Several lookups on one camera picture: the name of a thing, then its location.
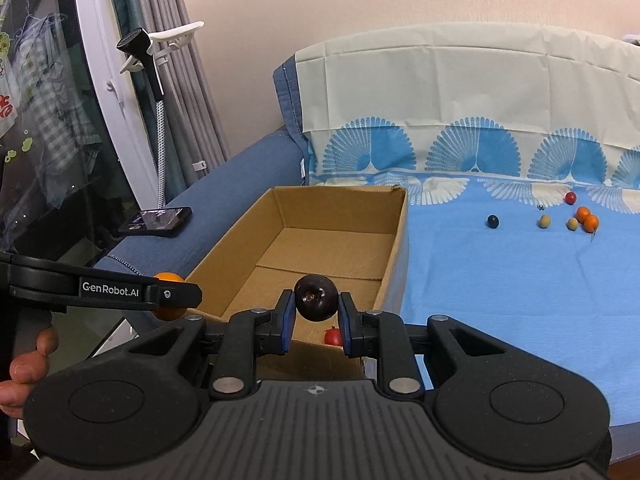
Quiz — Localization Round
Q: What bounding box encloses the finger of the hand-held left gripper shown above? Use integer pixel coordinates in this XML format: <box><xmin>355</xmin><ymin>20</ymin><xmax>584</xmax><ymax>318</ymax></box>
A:
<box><xmin>159</xmin><ymin>283</ymin><xmax>204</xmax><ymax>310</ymax></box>

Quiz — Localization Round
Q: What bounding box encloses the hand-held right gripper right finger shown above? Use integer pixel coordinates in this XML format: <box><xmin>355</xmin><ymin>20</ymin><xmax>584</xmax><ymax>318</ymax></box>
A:
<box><xmin>337</xmin><ymin>293</ymin><xmax>494</xmax><ymax>397</ymax></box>

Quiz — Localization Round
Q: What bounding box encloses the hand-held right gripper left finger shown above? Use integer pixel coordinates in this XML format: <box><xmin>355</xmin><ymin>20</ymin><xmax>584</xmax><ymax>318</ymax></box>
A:
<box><xmin>131</xmin><ymin>289</ymin><xmax>299</xmax><ymax>402</ymax></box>

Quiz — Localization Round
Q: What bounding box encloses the brown cardboard box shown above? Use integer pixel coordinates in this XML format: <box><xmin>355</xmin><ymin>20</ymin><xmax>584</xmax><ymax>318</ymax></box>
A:
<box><xmin>182</xmin><ymin>185</ymin><xmax>410</xmax><ymax>381</ymax></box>

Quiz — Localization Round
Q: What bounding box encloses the person's left hand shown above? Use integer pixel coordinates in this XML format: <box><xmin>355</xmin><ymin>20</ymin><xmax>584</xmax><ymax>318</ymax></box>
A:
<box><xmin>0</xmin><ymin>324</ymin><xmax>60</xmax><ymax>419</ymax></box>

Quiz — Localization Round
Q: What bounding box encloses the black smartphone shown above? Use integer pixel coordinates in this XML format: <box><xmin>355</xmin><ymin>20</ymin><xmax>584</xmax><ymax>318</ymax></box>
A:
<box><xmin>118</xmin><ymin>206</ymin><xmax>194</xmax><ymax>239</ymax></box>

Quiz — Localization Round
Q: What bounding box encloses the blue fan-print bedsheet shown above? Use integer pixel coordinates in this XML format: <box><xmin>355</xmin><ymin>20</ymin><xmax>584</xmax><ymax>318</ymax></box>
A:
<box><xmin>294</xmin><ymin>22</ymin><xmax>640</xmax><ymax>429</ymax></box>

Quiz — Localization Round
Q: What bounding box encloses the white framed glass door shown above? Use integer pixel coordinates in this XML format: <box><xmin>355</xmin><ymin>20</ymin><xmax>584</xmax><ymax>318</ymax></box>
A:
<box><xmin>0</xmin><ymin>0</ymin><xmax>168</xmax><ymax>263</ymax></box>

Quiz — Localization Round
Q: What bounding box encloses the blue upholstered bed frame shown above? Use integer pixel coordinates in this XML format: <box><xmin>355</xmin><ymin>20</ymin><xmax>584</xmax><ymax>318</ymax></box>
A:
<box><xmin>92</xmin><ymin>52</ymin><xmax>317</xmax><ymax>322</ymax></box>

